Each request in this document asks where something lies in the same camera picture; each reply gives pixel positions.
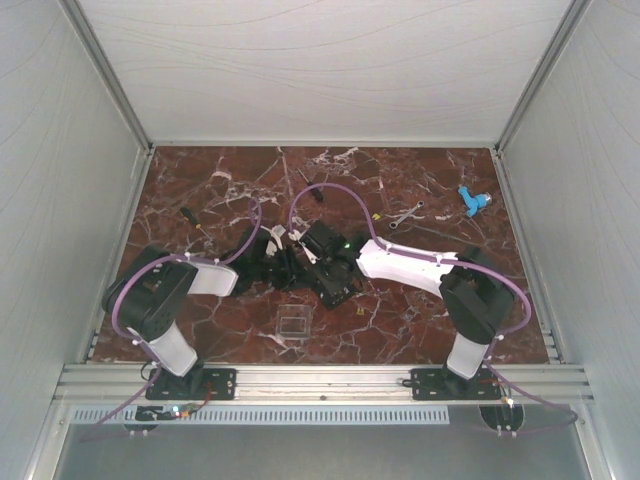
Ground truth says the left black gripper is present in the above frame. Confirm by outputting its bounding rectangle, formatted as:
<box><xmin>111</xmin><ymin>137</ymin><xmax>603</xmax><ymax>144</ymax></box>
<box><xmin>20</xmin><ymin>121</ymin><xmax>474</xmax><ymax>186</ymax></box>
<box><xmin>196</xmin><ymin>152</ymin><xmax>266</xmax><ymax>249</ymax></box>
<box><xmin>252</xmin><ymin>245</ymin><xmax>318</xmax><ymax>293</ymax></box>

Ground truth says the black fuse box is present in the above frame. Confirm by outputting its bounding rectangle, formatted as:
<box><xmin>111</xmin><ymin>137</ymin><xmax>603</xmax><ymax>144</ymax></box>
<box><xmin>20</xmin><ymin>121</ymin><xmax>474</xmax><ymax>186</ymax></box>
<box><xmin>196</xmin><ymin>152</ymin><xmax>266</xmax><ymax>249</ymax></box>
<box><xmin>319</xmin><ymin>280</ymin><xmax>363</xmax><ymax>310</ymax></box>

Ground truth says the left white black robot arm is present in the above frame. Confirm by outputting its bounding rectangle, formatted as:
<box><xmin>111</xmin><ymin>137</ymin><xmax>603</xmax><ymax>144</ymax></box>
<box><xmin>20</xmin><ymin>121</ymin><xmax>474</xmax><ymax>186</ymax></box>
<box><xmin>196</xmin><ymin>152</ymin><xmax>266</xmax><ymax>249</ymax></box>
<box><xmin>102</xmin><ymin>228</ymin><xmax>304</xmax><ymax>398</ymax></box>

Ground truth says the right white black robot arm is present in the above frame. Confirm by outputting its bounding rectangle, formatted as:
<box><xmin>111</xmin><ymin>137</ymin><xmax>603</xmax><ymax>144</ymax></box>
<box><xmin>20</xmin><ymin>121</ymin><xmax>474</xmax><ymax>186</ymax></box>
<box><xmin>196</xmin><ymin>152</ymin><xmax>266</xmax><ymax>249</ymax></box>
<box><xmin>299</xmin><ymin>221</ymin><xmax>515</xmax><ymax>398</ymax></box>

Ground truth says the clear plastic fuse box cover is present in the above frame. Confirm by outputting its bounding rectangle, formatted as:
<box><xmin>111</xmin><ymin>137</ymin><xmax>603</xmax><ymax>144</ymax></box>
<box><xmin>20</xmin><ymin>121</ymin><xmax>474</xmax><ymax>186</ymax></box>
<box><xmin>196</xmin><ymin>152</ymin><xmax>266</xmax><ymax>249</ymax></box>
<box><xmin>276</xmin><ymin>304</ymin><xmax>312</xmax><ymax>340</ymax></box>

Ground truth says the small black screwdriver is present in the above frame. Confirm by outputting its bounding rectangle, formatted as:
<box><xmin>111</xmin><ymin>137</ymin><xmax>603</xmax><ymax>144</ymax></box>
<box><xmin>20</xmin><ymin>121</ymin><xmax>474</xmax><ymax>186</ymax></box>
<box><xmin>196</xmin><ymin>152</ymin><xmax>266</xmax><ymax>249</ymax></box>
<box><xmin>298</xmin><ymin>168</ymin><xmax>324</xmax><ymax>202</ymax></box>

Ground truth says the silver wrench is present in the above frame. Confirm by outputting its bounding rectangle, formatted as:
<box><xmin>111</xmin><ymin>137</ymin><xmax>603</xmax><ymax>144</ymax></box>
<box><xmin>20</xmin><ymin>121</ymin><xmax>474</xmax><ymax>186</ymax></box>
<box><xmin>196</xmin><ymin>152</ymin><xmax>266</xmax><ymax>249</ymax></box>
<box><xmin>389</xmin><ymin>201</ymin><xmax>424</xmax><ymax>230</ymax></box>

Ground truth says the yellow black screwdriver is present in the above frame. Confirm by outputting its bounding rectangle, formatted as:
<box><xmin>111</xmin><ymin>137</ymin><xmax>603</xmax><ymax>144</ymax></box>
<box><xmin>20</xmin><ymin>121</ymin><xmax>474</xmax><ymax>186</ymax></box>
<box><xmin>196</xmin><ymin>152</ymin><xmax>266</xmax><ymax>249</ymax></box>
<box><xmin>179</xmin><ymin>207</ymin><xmax>215</xmax><ymax>245</ymax></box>

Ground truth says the blue plastic fitting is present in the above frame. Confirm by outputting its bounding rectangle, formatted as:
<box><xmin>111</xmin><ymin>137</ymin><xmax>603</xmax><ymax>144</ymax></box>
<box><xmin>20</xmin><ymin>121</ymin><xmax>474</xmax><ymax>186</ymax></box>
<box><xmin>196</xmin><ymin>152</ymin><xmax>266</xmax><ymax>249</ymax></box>
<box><xmin>458</xmin><ymin>186</ymin><xmax>493</xmax><ymax>217</ymax></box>

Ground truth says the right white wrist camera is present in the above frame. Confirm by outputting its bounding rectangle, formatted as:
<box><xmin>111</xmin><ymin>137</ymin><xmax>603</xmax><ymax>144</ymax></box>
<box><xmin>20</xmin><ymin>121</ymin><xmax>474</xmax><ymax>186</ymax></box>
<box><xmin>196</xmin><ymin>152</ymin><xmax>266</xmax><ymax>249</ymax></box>
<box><xmin>288</xmin><ymin>230</ymin><xmax>318</xmax><ymax>265</ymax></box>

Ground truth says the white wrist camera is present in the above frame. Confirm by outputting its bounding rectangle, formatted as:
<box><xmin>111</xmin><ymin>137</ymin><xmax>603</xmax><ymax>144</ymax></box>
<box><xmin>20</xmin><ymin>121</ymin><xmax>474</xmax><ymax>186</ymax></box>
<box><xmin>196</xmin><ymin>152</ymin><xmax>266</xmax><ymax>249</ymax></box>
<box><xmin>262</xmin><ymin>225</ymin><xmax>286</xmax><ymax>257</ymax></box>
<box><xmin>288</xmin><ymin>230</ymin><xmax>318</xmax><ymax>265</ymax></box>

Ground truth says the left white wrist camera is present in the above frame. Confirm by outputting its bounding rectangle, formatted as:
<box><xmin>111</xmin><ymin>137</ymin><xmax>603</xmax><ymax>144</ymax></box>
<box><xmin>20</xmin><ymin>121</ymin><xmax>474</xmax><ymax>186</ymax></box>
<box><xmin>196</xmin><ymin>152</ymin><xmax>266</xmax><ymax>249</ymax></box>
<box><xmin>262</xmin><ymin>225</ymin><xmax>286</xmax><ymax>257</ymax></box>

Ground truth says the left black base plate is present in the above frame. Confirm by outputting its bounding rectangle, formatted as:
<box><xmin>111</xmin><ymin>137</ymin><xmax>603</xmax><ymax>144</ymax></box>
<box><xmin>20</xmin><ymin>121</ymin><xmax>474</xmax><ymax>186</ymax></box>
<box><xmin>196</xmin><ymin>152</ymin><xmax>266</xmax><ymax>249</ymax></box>
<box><xmin>145</xmin><ymin>367</ymin><xmax>237</xmax><ymax>402</ymax></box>

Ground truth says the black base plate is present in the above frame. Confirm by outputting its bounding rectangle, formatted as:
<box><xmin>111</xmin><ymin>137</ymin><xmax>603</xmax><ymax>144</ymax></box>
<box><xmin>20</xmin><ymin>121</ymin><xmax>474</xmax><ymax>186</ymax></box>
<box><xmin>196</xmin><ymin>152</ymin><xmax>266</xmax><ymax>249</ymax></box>
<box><xmin>400</xmin><ymin>367</ymin><xmax>502</xmax><ymax>401</ymax></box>
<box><xmin>145</xmin><ymin>367</ymin><xmax>237</xmax><ymax>402</ymax></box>

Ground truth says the grey slotted cable duct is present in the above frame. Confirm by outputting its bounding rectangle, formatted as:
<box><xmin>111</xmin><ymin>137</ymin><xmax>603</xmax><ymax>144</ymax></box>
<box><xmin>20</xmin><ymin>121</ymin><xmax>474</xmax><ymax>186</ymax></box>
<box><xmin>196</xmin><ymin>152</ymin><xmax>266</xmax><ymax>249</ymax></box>
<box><xmin>69</xmin><ymin>405</ymin><xmax>450</xmax><ymax>427</ymax></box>

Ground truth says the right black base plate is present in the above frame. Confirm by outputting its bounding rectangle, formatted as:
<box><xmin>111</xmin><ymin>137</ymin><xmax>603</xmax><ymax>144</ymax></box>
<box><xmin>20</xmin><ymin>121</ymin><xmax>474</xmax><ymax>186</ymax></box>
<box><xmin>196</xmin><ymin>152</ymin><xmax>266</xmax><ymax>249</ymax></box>
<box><xmin>400</xmin><ymin>367</ymin><xmax>502</xmax><ymax>401</ymax></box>

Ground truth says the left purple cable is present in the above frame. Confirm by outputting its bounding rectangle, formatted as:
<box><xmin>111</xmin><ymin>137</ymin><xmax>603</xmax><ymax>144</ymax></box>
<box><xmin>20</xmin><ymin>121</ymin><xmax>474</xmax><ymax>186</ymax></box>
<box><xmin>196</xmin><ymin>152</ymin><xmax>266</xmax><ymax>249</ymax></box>
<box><xmin>79</xmin><ymin>197</ymin><xmax>263</xmax><ymax>444</ymax></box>

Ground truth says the aluminium mounting rail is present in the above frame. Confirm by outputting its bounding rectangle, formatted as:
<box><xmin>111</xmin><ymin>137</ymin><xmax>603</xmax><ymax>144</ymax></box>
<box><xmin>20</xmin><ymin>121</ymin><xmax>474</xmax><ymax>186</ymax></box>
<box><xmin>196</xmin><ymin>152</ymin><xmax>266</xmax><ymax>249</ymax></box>
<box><xmin>53</xmin><ymin>363</ymin><xmax>594</xmax><ymax>405</ymax></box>

